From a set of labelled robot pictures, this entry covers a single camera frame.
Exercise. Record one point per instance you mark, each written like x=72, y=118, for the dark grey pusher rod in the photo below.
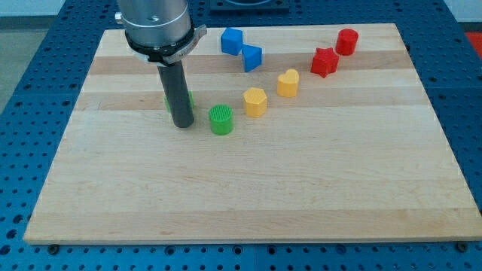
x=176, y=91

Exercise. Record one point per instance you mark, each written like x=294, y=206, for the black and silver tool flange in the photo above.
x=169, y=54

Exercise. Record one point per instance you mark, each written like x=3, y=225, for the green star block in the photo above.
x=166, y=102

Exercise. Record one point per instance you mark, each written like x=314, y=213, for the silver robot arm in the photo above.
x=162, y=32

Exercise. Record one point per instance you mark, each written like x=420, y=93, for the blue triangle block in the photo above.
x=252, y=57

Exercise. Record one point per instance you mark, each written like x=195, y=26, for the yellow heart block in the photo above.
x=287, y=83

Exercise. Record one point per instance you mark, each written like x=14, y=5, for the red star block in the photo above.
x=324, y=62

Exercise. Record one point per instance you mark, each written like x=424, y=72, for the green cylinder block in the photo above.
x=221, y=119

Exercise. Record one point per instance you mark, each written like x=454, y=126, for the blue cube block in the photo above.
x=232, y=41

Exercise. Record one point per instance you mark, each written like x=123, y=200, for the yellow hexagon block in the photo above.
x=255, y=102

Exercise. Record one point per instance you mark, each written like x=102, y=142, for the wooden board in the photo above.
x=358, y=156

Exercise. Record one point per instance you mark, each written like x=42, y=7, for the red cylinder block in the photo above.
x=346, y=42

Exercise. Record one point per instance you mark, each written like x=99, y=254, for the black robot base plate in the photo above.
x=248, y=5

